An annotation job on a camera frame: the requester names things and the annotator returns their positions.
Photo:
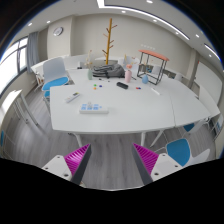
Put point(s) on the black marker pen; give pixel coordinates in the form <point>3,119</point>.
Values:
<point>104,80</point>

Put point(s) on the blue vase with stems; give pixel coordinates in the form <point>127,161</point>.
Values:
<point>145,79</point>

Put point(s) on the white power strip blue sockets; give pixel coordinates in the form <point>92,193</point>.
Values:
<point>94,110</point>

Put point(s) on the white remote control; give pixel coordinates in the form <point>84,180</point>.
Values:
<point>72,97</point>

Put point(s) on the black oblong case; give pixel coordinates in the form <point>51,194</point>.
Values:
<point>122,85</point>

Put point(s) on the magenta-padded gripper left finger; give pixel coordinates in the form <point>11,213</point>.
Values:
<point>77,159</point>

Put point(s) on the round ceiling spotlights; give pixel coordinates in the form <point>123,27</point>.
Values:
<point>149,1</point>

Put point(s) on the yellow wooden coat stand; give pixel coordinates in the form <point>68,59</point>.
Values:
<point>108,40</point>

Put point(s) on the white wall board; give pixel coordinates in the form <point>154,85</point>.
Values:
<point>208,81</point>

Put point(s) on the round wall clock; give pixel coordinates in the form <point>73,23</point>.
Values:
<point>58,31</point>

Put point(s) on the white chair with blue seat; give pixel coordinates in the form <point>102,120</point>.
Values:
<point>179,150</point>
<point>54,70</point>

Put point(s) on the grey curtain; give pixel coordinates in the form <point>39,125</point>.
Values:
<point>32,51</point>

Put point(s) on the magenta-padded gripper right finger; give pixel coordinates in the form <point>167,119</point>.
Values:
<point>147,159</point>

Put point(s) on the pink vase with flowers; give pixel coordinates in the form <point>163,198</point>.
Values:
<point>128,76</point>

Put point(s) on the white ceiling light strip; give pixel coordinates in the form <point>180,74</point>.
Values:
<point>143,13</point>
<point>212,51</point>

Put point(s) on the white side desk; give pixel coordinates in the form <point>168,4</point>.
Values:
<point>15,98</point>

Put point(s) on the large window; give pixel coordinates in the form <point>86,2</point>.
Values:
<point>11,65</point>

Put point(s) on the orange-topped black frame side table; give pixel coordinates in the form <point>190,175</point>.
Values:
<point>154,54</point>

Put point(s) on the green vase with dried flowers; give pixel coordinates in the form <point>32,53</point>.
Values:
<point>90,74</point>

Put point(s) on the grey backpack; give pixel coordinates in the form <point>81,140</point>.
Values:
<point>108,70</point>

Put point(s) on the small clear white charger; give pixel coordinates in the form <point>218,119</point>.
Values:
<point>89,104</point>

